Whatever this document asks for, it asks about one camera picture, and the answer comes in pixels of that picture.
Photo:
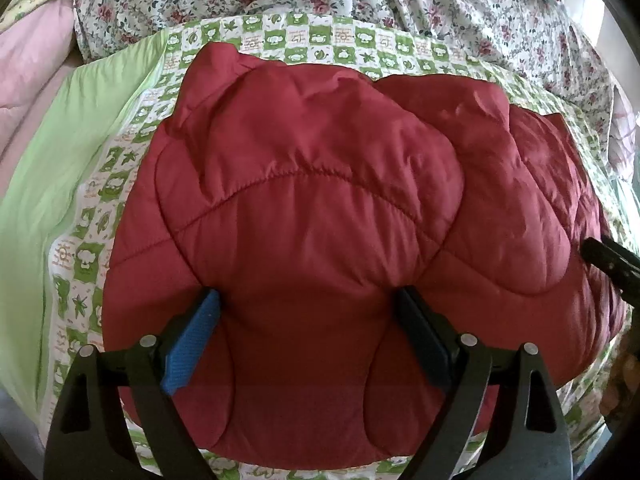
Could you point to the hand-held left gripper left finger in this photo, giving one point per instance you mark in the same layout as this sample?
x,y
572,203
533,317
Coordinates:
x,y
192,345

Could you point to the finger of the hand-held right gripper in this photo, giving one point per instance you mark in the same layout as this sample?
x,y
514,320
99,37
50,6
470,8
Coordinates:
x,y
612,262

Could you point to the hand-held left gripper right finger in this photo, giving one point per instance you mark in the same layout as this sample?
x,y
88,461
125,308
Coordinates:
x,y
425,335

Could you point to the red padded jacket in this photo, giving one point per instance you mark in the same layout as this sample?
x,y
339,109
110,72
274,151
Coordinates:
x,y
310,200

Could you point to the green patterned blanket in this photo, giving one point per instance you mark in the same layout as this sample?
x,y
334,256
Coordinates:
x,y
95,150

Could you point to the pink quilt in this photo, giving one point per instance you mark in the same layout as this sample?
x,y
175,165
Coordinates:
x,y
30,70

